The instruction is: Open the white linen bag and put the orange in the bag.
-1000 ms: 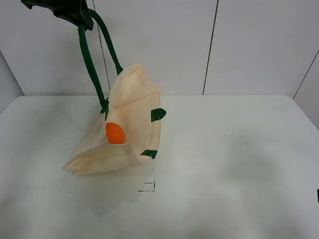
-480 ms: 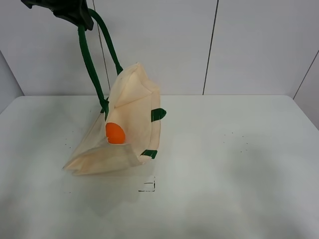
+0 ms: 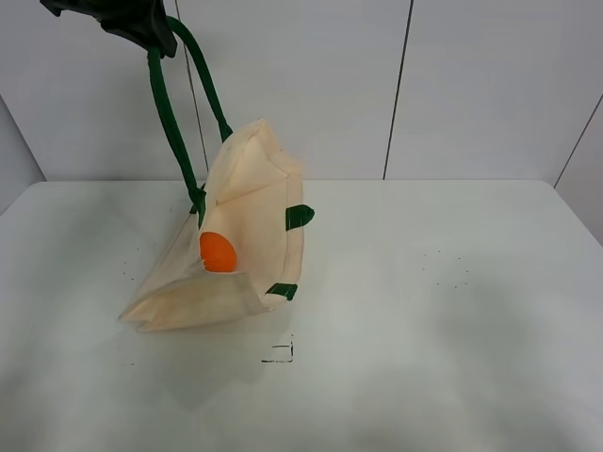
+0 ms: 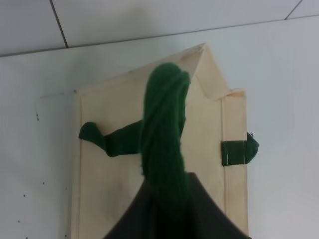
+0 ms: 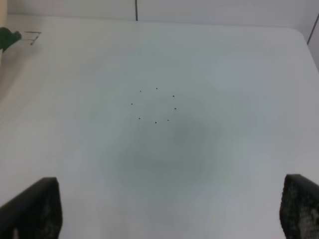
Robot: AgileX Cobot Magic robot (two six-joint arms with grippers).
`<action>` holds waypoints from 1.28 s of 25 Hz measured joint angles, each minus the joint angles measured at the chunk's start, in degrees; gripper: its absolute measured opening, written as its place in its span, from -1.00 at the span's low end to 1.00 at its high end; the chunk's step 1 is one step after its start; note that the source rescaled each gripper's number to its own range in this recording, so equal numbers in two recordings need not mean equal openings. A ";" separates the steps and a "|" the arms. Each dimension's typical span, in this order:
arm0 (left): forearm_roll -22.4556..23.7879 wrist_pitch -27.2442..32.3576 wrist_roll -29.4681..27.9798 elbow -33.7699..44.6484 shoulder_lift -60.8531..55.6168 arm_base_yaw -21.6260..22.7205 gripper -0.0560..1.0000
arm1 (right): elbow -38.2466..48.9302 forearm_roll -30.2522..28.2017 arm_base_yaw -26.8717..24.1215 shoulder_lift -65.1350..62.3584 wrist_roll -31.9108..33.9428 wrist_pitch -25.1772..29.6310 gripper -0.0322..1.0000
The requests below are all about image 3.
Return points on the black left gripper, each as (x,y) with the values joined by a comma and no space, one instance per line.
(144,22)

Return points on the cream linen bag green handles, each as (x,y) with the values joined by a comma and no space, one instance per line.
(253,196)

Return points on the orange citrus fruit with stem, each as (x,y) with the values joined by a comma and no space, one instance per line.
(217,253)

